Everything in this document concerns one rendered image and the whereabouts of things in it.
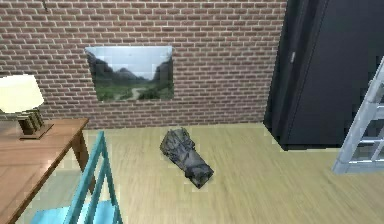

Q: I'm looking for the turquoise wooden chair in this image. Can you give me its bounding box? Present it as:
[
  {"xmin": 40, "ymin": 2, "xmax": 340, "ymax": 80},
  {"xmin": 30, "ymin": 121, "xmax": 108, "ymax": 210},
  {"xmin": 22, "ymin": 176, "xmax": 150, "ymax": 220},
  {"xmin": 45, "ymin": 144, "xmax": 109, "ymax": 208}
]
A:
[{"xmin": 30, "ymin": 130, "xmax": 124, "ymax": 224}]

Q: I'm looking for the brown wooden table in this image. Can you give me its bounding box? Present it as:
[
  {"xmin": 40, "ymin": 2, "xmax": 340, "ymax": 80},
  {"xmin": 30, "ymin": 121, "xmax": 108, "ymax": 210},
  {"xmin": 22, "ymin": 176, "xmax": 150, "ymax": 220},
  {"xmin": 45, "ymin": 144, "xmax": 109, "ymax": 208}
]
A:
[{"xmin": 0, "ymin": 117, "xmax": 97, "ymax": 224}]

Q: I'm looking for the framed landscape picture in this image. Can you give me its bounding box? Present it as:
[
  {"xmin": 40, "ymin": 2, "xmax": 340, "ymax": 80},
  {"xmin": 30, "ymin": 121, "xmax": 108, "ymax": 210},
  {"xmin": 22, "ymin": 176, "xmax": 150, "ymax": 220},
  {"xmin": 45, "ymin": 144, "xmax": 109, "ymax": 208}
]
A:
[{"xmin": 84, "ymin": 45, "xmax": 176, "ymax": 103}]

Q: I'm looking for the white shade table lamp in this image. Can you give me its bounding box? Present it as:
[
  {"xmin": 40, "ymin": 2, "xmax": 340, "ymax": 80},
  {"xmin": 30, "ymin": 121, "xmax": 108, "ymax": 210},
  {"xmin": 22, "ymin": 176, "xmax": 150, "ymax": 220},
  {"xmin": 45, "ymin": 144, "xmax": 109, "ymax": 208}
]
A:
[{"xmin": 0, "ymin": 73, "xmax": 55, "ymax": 141}]

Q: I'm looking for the grey metal ladder frame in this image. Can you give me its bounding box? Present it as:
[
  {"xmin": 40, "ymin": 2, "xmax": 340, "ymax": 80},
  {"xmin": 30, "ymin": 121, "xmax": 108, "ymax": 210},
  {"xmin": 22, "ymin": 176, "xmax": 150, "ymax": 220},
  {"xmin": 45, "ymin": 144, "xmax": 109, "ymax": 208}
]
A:
[{"xmin": 331, "ymin": 55, "xmax": 384, "ymax": 175}]

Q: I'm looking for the black room door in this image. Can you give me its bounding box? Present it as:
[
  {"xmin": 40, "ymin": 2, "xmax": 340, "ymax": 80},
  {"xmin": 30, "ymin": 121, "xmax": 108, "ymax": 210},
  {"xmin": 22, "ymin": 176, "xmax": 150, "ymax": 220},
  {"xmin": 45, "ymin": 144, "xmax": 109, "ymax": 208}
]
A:
[{"xmin": 263, "ymin": 0, "xmax": 384, "ymax": 152}]

